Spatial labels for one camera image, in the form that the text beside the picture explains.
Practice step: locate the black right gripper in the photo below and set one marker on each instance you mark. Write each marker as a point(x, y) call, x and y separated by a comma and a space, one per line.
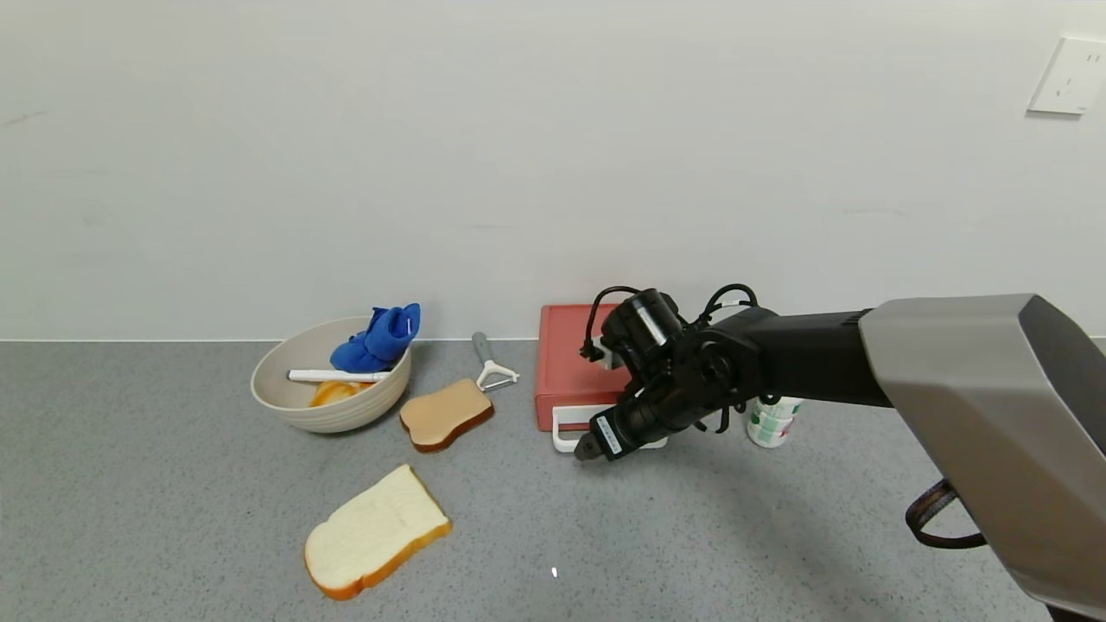
point(608, 436)

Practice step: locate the white wall socket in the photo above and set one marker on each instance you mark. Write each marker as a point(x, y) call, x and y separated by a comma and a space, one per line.
point(1067, 78)

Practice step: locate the orange food piece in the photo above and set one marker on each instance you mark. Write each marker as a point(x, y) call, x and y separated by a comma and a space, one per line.
point(335, 393)

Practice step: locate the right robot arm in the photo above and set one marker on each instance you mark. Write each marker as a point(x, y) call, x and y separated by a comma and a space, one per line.
point(950, 371)

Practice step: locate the white stick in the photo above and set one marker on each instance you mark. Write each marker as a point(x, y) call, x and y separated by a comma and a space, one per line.
point(337, 376)

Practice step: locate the white green milk bottle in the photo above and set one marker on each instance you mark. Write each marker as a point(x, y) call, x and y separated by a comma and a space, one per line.
point(769, 428)

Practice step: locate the beige ribbed bowl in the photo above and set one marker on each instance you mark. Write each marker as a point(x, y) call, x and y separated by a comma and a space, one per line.
point(346, 416)

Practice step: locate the brown toast slice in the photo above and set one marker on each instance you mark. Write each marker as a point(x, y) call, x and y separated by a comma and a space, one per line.
point(445, 415)

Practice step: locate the red drawer casing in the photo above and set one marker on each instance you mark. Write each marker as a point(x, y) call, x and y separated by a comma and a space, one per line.
point(562, 358)

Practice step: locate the blue cloth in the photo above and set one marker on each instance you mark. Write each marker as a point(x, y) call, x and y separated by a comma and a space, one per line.
point(376, 341)

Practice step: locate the white bread slice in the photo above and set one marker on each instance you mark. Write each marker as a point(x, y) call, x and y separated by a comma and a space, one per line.
point(371, 536)

